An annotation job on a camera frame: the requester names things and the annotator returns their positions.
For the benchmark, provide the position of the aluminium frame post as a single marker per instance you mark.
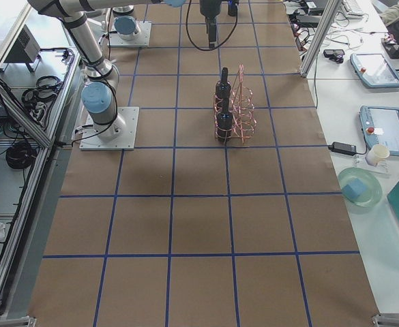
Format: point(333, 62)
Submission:
point(325, 23)

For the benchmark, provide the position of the blue teach pendant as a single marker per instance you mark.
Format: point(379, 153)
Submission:
point(374, 70)
point(380, 125)

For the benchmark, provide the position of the white paper cup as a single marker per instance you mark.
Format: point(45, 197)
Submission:
point(377, 154)

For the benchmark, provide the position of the blue teach pendant near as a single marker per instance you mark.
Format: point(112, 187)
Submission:
point(380, 125)

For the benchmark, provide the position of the dark wine bottle in basket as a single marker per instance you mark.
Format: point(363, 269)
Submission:
point(224, 121)

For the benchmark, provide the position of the blue foam block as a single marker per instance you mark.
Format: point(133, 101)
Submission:
point(354, 188)

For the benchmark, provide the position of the black power adapter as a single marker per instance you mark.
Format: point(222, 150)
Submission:
point(342, 148)

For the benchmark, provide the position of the copper wire wine basket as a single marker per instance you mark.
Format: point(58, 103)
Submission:
point(242, 107)

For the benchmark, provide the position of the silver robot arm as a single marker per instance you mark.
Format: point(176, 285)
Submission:
point(99, 98)
point(124, 12)

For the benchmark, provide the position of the blue teach pendant far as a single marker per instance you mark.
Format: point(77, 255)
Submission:
point(374, 70)

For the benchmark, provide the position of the dark wine bottle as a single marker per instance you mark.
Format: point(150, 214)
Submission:
point(232, 8)
point(224, 121)

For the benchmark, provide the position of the green glass plate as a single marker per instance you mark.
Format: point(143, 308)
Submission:
point(374, 192)

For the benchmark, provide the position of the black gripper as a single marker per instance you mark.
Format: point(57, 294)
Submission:
point(208, 8)

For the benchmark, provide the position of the grey control box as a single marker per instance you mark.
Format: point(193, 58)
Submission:
point(24, 50)

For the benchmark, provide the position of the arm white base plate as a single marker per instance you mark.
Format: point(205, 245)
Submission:
point(130, 33)
point(120, 135)

